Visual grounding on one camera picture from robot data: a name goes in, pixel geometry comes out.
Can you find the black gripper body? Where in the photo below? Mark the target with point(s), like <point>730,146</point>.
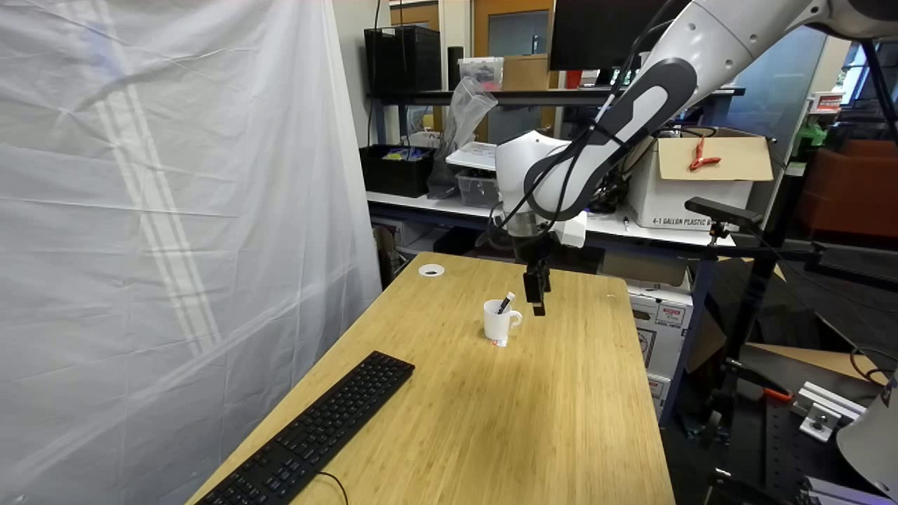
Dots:
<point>536,255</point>

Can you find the black marker with white end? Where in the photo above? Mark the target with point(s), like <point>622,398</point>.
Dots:
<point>505,300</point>

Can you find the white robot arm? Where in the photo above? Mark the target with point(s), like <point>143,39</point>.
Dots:
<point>675,73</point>

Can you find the white mug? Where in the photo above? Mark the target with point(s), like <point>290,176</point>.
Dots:
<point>500,327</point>

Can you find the white round table grommet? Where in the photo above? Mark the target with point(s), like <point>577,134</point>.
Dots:
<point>429,269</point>

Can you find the white box under shelf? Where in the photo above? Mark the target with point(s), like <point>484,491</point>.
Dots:
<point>661,327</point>

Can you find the white storage shelf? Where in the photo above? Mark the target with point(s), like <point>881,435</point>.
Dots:
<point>401,200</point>

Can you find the black open bin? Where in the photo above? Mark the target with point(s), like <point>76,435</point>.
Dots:
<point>397,168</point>

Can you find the clear plastic bag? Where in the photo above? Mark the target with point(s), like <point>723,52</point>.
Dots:
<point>467,108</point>

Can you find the white box with cardboard flap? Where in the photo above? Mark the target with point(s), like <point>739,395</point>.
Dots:
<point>692,191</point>

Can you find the black computer monitor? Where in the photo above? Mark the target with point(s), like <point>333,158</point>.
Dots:
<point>599,32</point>

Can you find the black stacked crates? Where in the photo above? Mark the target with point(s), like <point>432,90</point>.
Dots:
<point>401,57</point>

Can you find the black keyboard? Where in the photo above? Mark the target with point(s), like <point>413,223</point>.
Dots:
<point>312,430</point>

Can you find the white fabric curtain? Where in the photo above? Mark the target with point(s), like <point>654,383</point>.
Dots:
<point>170,252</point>

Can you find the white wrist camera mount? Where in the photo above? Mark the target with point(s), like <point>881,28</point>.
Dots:
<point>571,227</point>

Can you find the black camera tripod stand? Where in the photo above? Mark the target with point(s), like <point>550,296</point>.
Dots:
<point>746,280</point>

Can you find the aluminium corner bracket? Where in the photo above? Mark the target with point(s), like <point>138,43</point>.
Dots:
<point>828,411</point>

